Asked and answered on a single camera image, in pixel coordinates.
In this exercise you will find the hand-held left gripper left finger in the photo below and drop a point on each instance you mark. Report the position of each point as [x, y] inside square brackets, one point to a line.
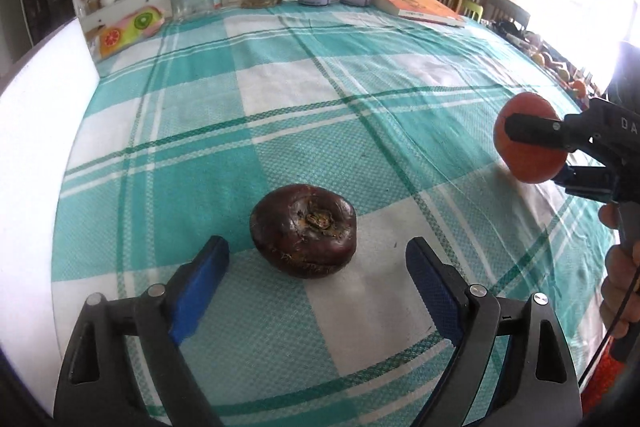
[200, 287]

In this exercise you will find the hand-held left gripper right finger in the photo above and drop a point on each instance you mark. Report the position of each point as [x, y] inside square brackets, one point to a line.
[430, 287]

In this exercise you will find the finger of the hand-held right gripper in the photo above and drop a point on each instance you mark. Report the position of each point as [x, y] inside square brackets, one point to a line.
[585, 184]
[535, 129]

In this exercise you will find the orange-red tomato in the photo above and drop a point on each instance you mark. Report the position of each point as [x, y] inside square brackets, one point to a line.
[530, 162]

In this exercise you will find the dark water chestnut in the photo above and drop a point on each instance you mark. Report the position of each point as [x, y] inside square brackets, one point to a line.
[305, 232]

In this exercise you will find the person's right hand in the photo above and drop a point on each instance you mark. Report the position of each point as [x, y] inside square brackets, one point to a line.
[622, 287]

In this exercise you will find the orange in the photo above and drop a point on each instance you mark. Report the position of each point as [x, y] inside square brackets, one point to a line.
[580, 88]

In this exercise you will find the green stool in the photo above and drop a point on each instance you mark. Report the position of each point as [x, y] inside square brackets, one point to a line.
[472, 9]

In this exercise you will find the orange book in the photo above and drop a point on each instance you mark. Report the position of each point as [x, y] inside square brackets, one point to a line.
[420, 4]

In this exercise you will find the orange-red cloth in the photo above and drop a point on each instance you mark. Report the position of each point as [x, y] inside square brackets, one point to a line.
[600, 382]

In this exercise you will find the green checked tablecloth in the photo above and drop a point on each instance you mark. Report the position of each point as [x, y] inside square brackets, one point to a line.
[300, 107]

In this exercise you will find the fruit-print packet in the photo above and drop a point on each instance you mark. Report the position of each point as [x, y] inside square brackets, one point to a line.
[132, 27]

